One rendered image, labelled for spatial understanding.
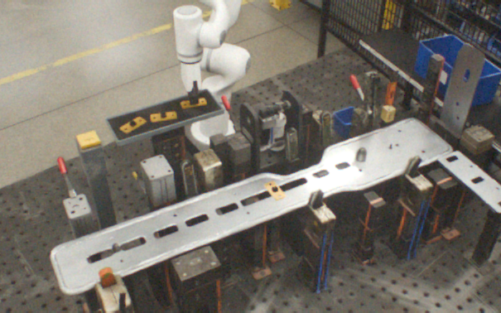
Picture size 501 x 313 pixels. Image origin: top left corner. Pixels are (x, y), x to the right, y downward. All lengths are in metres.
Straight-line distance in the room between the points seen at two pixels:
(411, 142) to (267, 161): 0.52
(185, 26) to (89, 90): 2.50
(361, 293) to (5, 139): 2.62
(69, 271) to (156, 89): 2.55
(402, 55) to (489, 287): 1.01
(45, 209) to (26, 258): 0.24
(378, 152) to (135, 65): 2.69
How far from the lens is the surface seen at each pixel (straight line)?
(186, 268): 1.63
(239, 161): 1.93
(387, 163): 2.02
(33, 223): 2.31
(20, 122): 4.04
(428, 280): 2.10
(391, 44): 2.62
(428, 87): 2.30
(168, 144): 1.95
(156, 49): 4.58
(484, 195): 2.00
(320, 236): 1.77
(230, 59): 2.15
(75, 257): 1.75
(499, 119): 2.30
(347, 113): 2.61
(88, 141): 1.86
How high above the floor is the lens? 2.31
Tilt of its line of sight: 41 degrees down
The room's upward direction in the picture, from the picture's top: straight up
